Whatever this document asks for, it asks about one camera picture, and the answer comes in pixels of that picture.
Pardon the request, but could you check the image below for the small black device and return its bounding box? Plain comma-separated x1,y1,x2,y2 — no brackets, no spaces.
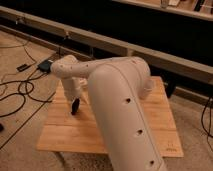
16,64,30,72

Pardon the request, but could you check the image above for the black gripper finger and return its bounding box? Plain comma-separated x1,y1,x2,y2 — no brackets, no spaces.
71,98,80,115

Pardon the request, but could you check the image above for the black power adapter box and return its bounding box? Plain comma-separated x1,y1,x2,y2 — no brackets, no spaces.
38,60,52,73

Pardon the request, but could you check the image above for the long wooden shelf beam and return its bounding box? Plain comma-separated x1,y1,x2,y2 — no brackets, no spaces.
0,6,213,85

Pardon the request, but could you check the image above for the black cable at right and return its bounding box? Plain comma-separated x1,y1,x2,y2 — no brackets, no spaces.
200,96,213,151

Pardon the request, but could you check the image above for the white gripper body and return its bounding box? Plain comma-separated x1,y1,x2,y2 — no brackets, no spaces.
61,77,82,102

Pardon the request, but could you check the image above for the black floor cable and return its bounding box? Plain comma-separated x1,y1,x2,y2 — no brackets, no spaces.
0,71,54,118

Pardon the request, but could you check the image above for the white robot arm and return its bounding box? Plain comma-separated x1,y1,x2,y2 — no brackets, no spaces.
50,55,168,171

